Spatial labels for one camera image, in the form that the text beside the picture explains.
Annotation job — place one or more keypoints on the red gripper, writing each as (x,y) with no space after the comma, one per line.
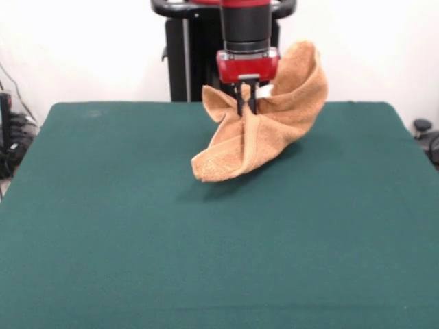
(247,66)

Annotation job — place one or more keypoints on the orange terry towel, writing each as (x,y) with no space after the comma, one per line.
(274,130)

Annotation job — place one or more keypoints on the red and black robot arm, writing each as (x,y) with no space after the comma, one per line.
(246,27)

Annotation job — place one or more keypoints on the red robot base disc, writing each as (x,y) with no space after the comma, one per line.
(207,1)

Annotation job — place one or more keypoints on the black office chair base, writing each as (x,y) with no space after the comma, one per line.
(422,125)

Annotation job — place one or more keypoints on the dark green table cloth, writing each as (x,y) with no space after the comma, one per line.
(137,240)

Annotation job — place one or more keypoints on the black electrical box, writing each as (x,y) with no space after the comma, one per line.
(5,113)

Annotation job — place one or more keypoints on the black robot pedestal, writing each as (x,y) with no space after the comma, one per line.
(192,51)

